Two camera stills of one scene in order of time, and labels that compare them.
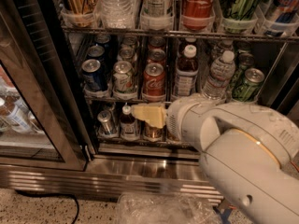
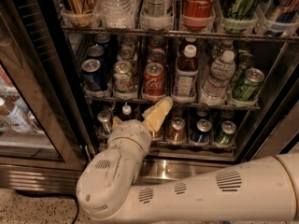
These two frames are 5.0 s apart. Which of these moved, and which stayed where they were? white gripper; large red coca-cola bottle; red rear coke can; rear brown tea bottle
Moved: white gripper
Stayed: red rear coke can; large red coca-cola bottle; rear brown tea bottle
